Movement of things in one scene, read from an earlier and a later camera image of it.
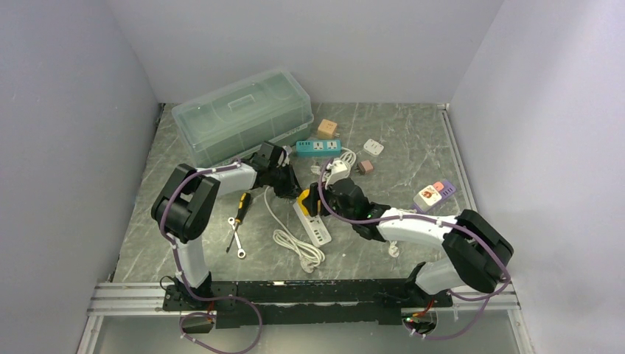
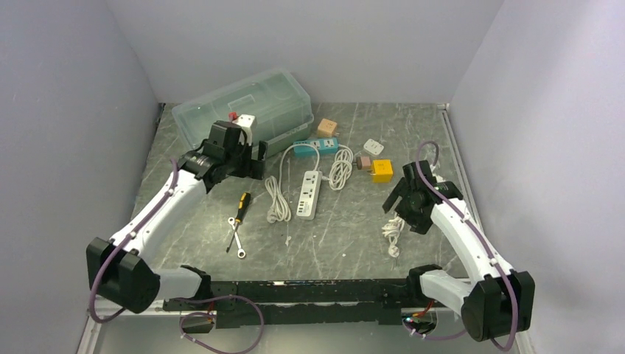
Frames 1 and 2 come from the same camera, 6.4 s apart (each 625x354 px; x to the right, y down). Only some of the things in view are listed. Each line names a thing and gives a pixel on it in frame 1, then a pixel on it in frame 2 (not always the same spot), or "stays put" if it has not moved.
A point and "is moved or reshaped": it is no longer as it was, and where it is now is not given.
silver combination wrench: (241, 251) stays put
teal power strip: (318, 147) stays put
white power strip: (314, 226) is moved or reshaped
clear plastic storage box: (233, 122) stays put
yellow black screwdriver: (245, 200) stays put
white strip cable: (311, 256) -> (279, 209)
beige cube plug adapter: (326, 129) stays put
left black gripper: (285, 181) -> (246, 163)
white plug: (373, 147) stays put
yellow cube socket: (302, 195) -> (382, 171)
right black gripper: (325, 198) -> (404, 199)
